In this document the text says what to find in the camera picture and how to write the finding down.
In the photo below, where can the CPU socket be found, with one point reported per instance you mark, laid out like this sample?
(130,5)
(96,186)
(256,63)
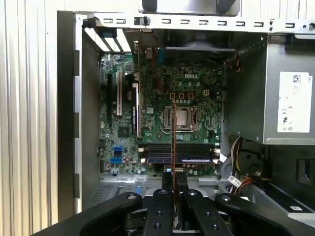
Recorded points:
(160,115)

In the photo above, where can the RAM stick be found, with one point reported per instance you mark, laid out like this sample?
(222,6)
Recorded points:
(197,160)
(174,147)

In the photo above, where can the grey metal drive cage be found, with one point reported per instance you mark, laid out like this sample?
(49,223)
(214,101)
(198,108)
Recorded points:
(261,196)

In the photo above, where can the green motherboard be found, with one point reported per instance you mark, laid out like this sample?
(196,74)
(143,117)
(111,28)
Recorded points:
(211,110)

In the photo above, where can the black PC case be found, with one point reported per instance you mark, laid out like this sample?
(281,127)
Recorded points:
(66,98)

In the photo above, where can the black expansion slot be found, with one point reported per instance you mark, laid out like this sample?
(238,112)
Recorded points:
(109,98)

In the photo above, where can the grey power supply unit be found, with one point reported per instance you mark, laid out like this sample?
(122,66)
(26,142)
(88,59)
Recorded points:
(246,98)

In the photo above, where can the metal socket cover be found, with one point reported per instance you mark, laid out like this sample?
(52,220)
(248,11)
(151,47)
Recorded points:
(193,115)

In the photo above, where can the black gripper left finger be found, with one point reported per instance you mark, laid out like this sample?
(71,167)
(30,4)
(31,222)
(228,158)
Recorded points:
(160,216)

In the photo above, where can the black case fan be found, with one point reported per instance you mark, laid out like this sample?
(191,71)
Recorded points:
(201,41)

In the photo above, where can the blue SATA connector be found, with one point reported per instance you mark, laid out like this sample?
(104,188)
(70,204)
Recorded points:
(118,150)
(116,161)

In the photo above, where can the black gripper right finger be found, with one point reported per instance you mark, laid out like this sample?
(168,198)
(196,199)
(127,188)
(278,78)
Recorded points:
(209,216)

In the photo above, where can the white expansion slot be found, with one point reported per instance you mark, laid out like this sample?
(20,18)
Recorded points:
(119,93)

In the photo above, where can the silver CPU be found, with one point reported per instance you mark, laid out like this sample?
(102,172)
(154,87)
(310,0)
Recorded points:
(182,118)

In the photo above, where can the black RAM slot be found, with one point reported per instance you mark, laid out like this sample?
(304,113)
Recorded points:
(197,154)
(197,145)
(197,149)

